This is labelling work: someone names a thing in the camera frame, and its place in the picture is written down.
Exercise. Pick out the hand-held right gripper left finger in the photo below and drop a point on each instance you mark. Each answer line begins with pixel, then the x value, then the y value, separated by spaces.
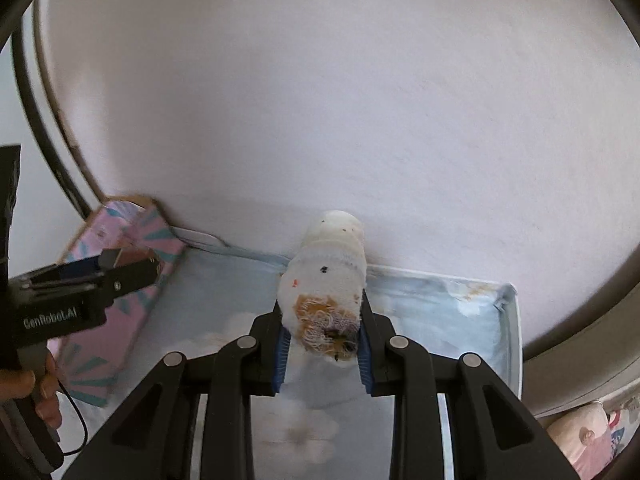
pixel 281 360

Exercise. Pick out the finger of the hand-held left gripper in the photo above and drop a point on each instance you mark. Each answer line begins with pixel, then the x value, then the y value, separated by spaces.
pixel 75 268
pixel 130 280

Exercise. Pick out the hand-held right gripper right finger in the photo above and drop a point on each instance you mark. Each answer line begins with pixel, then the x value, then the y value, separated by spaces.
pixel 365 365

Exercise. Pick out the pink striped cardboard box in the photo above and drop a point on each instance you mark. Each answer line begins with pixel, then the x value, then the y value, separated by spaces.
pixel 90 365

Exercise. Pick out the white sock orange print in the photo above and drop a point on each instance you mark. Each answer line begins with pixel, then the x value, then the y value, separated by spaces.
pixel 320 280

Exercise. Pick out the person's left hand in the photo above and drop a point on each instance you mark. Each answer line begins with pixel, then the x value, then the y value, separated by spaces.
pixel 52 395

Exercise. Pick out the grey sofa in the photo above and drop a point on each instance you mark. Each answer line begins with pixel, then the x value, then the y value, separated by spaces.
pixel 590 370

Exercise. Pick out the pink printed cloth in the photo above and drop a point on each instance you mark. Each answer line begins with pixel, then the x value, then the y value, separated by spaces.
pixel 585 435

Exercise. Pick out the dark curved frame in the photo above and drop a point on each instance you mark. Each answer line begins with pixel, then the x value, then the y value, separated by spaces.
pixel 45 130

